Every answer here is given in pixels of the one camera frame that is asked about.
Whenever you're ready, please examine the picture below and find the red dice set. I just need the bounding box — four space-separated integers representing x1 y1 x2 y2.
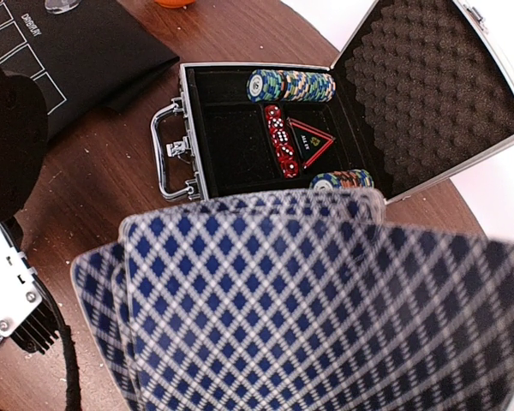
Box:
264 104 300 179

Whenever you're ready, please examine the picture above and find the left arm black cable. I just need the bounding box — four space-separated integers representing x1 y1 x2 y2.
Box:
33 273 85 411

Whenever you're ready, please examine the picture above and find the red triangle card in case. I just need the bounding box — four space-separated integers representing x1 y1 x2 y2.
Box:
287 117 335 169

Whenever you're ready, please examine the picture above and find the right chip row in case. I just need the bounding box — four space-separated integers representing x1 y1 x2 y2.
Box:
309 169 374 189

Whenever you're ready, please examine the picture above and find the orange bowl white inside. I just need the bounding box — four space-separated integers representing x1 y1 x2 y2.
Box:
155 0 195 9

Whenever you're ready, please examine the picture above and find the left chip row in case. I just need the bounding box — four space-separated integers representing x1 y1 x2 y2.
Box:
246 69 336 103

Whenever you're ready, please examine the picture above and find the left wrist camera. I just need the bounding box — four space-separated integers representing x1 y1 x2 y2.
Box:
0 223 59 354

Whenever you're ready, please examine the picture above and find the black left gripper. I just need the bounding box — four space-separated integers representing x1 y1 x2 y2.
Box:
0 66 48 222

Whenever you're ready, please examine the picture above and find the aluminium poker chip case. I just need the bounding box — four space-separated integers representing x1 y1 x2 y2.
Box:
151 1 514 202

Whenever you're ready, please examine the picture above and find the clear acrylic dealer button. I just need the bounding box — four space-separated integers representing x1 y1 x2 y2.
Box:
45 0 81 15

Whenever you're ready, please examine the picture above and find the black poker table mat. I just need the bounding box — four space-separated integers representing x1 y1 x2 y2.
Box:
0 1 179 138

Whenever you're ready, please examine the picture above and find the boxed deck of cards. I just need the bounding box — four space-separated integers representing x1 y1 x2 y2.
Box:
71 188 514 410

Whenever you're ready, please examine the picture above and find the chip row in case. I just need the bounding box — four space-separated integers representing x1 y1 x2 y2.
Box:
246 69 336 103
309 169 374 189

